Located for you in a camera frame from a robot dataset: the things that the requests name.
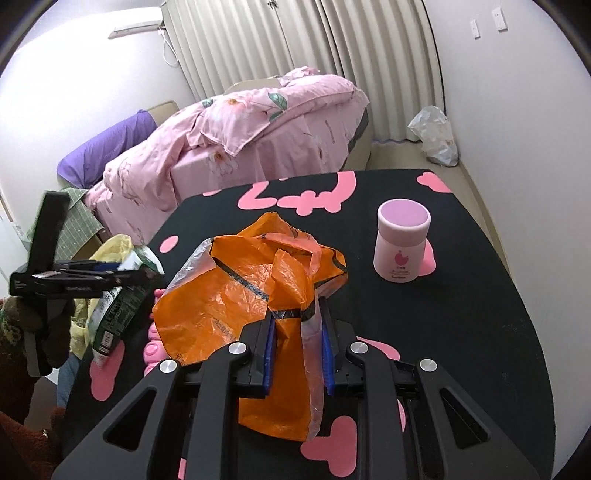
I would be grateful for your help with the white air conditioner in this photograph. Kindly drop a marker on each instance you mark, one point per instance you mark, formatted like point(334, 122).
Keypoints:
point(136, 21)

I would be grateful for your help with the yellow plastic trash bag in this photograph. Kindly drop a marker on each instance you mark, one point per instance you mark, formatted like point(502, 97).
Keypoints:
point(114, 250)

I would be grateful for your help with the orange plastic bag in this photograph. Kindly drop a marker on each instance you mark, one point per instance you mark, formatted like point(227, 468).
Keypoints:
point(231, 281)

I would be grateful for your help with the green checkered cloth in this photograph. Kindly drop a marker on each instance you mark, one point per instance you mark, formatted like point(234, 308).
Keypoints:
point(80, 225)

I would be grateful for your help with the white plastic bag on floor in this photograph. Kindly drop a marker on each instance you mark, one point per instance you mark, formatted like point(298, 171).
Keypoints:
point(434, 129)

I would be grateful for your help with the pink floral duvet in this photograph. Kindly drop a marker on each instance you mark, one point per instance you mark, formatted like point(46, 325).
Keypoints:
point(228, 122)

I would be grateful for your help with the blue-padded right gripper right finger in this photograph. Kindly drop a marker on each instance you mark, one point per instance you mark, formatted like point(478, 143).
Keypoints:
point(360, 374)

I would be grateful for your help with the cardboard box nightstand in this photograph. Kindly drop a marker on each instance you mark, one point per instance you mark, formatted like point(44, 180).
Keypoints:
point(90, 247)

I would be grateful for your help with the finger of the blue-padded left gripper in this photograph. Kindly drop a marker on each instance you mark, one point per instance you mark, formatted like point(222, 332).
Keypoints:
point(87, 265)
point(131, 279)

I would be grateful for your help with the pink cream jar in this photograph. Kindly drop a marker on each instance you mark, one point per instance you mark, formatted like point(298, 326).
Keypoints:
point(403, 227)

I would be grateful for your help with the white wall socket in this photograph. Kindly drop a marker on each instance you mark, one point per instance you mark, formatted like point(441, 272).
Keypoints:
point(499, 19)

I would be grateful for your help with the beige pleated curtain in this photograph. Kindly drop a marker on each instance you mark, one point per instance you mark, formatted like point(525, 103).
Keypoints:
point(387, 48)

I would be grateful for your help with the purple pillow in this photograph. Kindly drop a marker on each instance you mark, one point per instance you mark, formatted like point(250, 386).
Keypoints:
point(84, 166)

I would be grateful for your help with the black pink-patterned table cloth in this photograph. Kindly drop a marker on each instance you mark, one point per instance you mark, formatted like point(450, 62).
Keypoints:
point(472, 384)

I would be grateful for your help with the bed with pink sheet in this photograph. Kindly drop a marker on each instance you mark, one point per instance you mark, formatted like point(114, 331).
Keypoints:
point(326, 141)

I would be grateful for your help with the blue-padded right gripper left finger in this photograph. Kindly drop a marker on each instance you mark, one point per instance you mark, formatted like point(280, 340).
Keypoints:
point(239, 370)

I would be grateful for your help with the white wall switch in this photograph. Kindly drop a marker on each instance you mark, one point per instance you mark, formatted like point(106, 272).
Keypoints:
point(475, 29)

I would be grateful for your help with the pink caterpillar toy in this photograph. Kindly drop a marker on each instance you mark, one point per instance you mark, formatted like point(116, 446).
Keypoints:
point(153, 352)

